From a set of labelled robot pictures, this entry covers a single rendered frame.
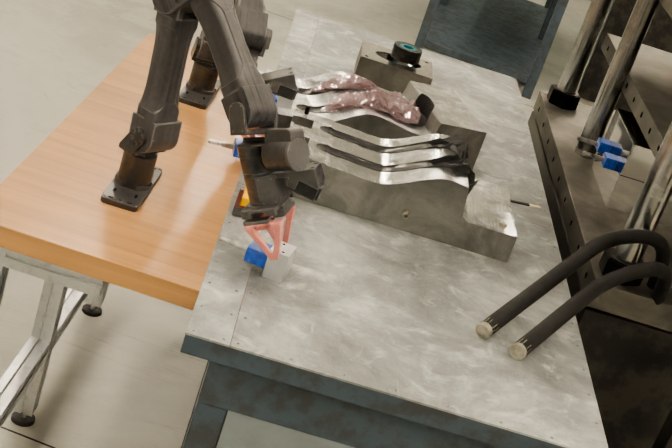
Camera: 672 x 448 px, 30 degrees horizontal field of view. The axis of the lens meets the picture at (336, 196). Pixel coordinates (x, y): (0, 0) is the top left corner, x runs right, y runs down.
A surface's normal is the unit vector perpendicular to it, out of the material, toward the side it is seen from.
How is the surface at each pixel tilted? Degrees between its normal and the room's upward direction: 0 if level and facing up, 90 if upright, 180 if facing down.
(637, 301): 90
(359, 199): 90
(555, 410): 0
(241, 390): 90
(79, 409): 0
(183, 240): 0
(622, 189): 90
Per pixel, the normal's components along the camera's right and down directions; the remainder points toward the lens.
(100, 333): 0.29, -0.87
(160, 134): 0.73, 0.40
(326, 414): -0.06, 0.39
